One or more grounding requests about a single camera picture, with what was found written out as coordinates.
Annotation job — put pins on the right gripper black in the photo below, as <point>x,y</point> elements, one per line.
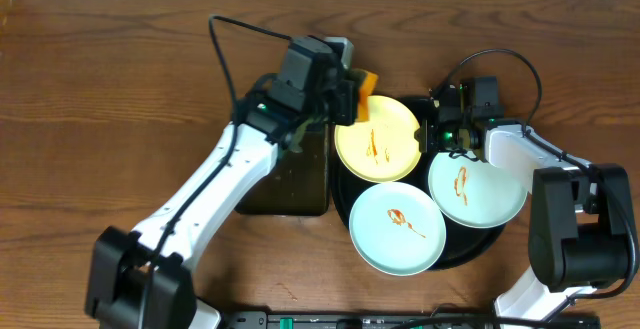
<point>428,143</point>

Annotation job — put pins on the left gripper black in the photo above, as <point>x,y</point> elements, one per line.
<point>345,102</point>

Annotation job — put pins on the orange green sponge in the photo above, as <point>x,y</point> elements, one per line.
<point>365,83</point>

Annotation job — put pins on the yellow plate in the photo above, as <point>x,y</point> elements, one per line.
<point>382,148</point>

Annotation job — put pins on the light blue plate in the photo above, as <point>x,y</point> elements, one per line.
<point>397,229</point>
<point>473,193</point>

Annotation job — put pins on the light blue plate front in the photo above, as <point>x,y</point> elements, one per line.
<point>397,229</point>

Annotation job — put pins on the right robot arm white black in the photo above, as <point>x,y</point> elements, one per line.
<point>583,243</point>

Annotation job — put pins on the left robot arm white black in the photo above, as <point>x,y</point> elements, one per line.
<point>143,278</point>

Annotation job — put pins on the black rectangular water tray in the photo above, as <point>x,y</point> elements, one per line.
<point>298,184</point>

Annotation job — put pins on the black round tray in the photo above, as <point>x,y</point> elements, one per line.
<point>463,244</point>

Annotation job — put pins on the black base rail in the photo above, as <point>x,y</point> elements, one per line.
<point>443,317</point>

